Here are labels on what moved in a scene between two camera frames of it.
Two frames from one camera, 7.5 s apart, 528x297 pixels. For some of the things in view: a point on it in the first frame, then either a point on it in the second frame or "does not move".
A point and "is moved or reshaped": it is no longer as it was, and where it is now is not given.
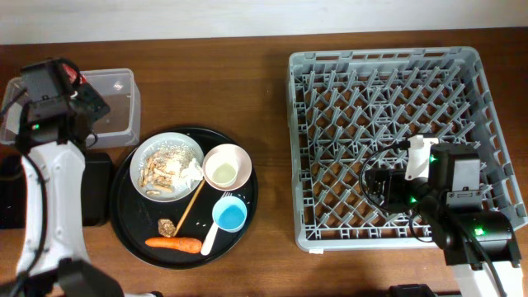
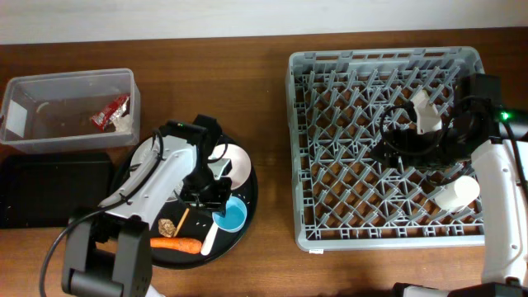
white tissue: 193,172 is moved or reshaped
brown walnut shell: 166,228 does not move
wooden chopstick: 190,207 does not move
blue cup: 229,214 does not move
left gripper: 87,92 -> 216,203
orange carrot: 190,244 does not move
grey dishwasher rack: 346,106 does not move
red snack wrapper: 73,75 -> 105,120
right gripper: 394,179 -> 408,154
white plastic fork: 205,250 does not move
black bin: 96,195 does not move
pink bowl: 227,167 does not move
